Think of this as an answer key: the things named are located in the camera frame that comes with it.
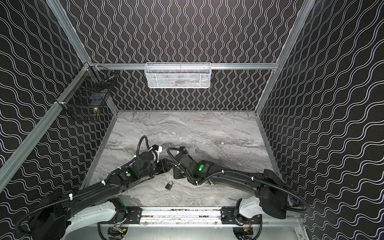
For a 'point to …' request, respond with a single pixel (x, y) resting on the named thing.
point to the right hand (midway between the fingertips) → (175, 170)
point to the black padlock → (169, 186)
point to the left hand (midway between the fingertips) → (177, 165)
